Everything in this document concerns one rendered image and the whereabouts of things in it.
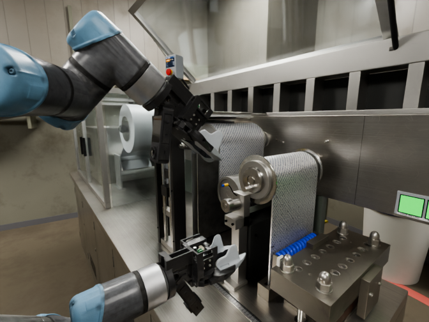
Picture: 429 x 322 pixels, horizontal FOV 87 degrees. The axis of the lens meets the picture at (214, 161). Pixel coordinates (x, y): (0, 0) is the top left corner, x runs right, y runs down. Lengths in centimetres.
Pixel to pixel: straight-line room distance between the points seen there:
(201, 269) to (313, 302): 28
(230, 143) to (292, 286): 48
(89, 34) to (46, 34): 348
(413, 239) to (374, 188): 172
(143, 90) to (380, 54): 70
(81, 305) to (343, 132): 83
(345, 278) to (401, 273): 202
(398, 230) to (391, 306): 164
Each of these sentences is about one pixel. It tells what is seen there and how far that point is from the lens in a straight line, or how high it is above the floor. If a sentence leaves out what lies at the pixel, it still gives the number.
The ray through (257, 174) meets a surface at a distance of 65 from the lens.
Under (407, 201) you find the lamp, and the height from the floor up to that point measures 119.
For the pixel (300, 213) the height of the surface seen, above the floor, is 112.
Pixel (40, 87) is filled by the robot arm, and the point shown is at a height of 146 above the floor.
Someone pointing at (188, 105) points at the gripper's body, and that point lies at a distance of 48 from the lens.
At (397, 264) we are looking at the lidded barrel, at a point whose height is 19.
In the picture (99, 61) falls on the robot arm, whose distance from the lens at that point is 43.
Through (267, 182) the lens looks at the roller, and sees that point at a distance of 65.
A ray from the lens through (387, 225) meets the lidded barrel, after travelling 252.
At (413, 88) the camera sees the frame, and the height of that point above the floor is 151.
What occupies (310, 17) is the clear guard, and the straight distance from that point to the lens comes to 94.
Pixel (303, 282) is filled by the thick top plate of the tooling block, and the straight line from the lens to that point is 67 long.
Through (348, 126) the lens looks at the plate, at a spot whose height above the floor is 140.
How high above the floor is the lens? 143
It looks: 10 degrees down
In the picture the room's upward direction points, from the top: straight up
